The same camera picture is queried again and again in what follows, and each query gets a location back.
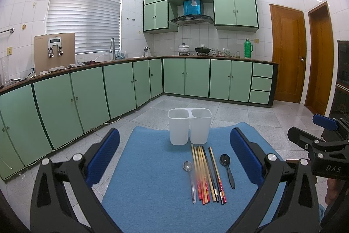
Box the black chopstick gold band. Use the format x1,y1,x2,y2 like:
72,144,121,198
208,152,221,204

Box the black plastic spoon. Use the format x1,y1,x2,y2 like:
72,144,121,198
219,154,235,189

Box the plain bamboo chopstick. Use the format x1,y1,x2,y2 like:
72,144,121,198
200,145,217,202

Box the orange red patterned chopstick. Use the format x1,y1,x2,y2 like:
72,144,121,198
195,146,209,205

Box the light bamboo chopstick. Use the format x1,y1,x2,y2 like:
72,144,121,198
196,146,208,205

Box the person's right hand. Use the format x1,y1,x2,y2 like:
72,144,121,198
325,179,341,205

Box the dark glass cabinet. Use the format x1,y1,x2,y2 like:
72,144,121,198
330,40,349,121

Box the wooden door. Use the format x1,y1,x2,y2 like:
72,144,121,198
305,2,334,115
270,4,306,103

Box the blue table mat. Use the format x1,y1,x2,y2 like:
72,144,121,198
102,126,258,232

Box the green lower cabinets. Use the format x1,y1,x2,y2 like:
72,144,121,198
1,56,279,180

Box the green cabinets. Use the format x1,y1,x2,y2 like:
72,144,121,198
143,0,259,34
1,56,279,180

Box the green thermos jug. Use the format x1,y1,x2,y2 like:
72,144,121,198
244,38,253,59

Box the white double utensil holder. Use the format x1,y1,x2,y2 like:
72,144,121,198
168,108,212,145

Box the black wok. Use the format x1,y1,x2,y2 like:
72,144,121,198
195,44,210,56

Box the brown water purifier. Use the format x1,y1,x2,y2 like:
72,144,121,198
34,33,76,74

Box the sink faucet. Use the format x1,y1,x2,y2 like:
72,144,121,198
109,37,116,61

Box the white cooking pot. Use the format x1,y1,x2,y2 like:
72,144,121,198
178,43,190,55

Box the green upper cabinets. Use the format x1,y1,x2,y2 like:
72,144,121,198
143,0,259,34

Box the window blind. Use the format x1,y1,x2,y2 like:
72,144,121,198
46,0,122,54

